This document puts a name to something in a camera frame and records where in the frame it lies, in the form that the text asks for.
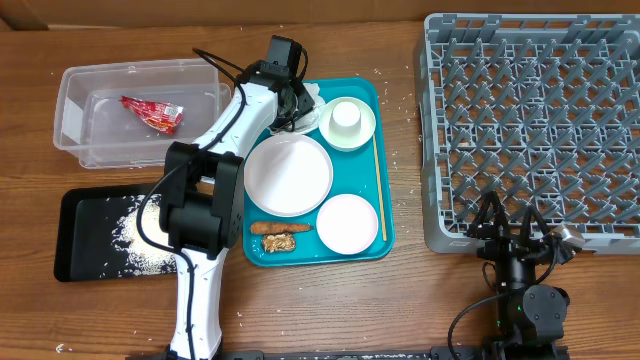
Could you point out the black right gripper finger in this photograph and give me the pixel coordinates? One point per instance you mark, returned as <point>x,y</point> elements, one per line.
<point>532,213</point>
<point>491,218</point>

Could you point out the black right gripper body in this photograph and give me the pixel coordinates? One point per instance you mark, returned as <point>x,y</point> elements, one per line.
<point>506,246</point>

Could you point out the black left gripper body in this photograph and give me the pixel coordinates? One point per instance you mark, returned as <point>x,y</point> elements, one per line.
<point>301,103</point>

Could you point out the white napkin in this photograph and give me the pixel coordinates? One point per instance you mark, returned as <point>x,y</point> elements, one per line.
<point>309,121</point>

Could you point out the white plastic cup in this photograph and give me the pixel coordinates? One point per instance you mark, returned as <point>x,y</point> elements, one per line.
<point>346,114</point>

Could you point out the large pink plate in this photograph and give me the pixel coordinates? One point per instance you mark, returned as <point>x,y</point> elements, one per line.
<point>288,175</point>

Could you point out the red snack wrapper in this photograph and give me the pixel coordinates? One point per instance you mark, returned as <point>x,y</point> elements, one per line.
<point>161,116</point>

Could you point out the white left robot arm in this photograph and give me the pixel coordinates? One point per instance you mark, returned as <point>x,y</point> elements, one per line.
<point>202,190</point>

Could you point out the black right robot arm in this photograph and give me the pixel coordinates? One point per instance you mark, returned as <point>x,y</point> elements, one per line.
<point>530,314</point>

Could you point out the cream bowl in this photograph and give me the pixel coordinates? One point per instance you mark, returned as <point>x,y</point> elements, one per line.
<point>347,139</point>

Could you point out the grey plastic dish rack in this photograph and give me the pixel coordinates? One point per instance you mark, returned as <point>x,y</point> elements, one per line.
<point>542,110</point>

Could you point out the wooden chopstick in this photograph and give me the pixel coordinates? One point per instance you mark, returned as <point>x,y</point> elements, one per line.
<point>379,189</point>

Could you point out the teal plastic tray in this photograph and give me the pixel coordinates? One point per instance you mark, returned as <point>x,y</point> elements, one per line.
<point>354,173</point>

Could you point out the orange carrot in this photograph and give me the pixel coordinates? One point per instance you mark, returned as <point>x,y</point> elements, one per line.
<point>272,228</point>

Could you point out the brown food scrap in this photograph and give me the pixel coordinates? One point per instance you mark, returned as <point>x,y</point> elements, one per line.
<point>283,242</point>

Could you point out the clear plastic bin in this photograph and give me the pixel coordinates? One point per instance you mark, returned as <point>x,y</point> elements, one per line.
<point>92,124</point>

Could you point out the pile of white rice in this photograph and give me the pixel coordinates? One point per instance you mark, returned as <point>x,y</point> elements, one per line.
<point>140,257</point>

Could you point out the black tray bin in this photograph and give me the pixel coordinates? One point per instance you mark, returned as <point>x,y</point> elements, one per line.
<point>87,218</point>

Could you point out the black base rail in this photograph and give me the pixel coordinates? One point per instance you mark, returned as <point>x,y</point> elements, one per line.
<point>435,353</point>

